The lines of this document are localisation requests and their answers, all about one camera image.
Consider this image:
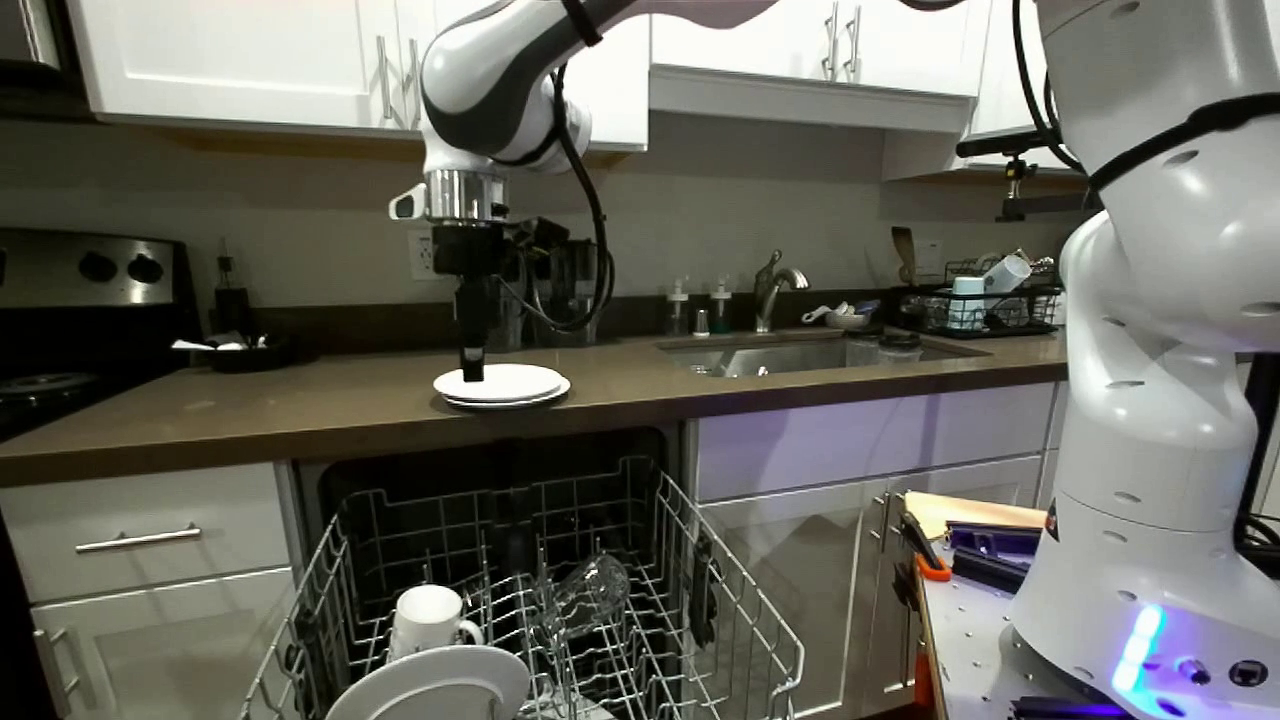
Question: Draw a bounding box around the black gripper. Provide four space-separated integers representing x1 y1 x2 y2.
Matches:
429 217 540 384

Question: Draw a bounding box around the large white dinner plate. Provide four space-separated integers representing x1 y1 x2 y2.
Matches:
320 639 536 720

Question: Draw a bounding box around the white stacked plate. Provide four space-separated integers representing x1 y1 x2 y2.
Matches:
433 384 570 414
429 361 577 407

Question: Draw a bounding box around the black counter dish rack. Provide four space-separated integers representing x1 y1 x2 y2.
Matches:
889 246 1073 338

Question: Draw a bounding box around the dark pan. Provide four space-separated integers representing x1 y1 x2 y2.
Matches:
167 333 316 374

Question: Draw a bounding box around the dark bottle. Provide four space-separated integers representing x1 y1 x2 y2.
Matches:
204 251 260 338

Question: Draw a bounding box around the white mug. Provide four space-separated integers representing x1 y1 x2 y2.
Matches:
383 579 486 665

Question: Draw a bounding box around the chrome faucet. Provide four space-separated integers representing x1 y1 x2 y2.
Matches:
749 251 810 338

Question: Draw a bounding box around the clear drinking glass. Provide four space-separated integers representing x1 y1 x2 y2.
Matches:
536 544 643 673

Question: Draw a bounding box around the steel sink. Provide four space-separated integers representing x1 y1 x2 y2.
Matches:
655 333 993 384

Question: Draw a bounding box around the grey sink base cabinet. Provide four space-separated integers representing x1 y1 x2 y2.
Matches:
685 379 1073 720

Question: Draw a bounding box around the black rack clip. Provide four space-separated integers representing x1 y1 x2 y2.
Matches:
685 565 725 645

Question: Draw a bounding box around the grey lower cabinet door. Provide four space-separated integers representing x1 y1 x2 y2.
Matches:
23 566 305 720

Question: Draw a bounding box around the orange black hand tool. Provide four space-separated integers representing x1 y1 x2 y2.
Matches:
894 505 958 589

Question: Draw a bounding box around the steel range hood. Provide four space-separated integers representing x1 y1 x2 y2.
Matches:
0 0 71 76

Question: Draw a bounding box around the wooden board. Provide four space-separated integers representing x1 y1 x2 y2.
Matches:
898 488 1051 544

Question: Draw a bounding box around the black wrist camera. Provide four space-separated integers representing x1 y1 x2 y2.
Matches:
527 218 599 292

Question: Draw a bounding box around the wire dishwasher rack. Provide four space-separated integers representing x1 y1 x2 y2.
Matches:
235 457 810 720

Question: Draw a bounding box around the grey drawer with handle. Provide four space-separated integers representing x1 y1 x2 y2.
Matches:
0 460 296 608

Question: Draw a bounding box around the white upper cabinet with handles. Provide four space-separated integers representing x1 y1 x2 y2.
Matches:
62 0 651 154

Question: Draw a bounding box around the black camera on stand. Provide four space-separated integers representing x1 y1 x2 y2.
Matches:
950 125 1073 222

